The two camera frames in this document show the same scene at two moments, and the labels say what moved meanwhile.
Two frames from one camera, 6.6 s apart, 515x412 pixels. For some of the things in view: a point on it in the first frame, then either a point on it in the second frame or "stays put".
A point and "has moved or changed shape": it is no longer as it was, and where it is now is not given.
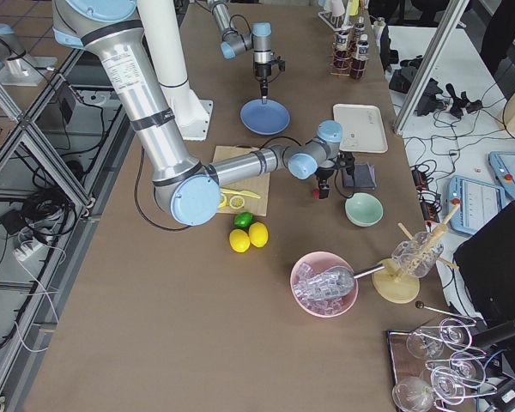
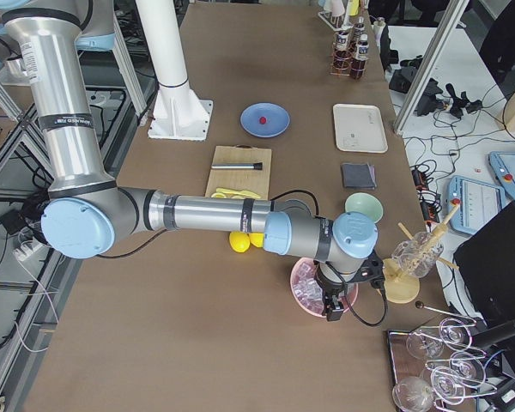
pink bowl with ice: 300,288 stays put
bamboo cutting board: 259,184 stays put
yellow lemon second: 258,234 stays put
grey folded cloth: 364,177 stays put
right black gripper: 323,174 → 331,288
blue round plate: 270,118 has moved or changed shape
